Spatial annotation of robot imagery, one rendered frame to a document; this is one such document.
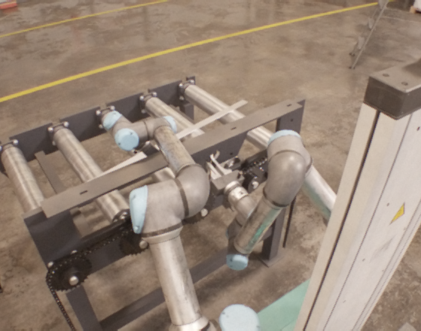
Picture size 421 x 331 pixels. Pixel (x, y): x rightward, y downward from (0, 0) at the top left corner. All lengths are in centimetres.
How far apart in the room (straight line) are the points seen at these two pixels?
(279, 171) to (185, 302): 45
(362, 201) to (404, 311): 195
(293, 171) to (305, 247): 159
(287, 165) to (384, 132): 57
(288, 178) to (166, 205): 36
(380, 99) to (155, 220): 63
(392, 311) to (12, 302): 234
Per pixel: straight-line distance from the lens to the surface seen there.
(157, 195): 96
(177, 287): 101
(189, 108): 259
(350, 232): 68
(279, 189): 108
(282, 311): 138
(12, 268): 276
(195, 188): 98
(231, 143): 160
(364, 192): 61
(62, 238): 138
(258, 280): 241
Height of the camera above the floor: 198
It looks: 38 degrees down
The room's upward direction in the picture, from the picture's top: straight up
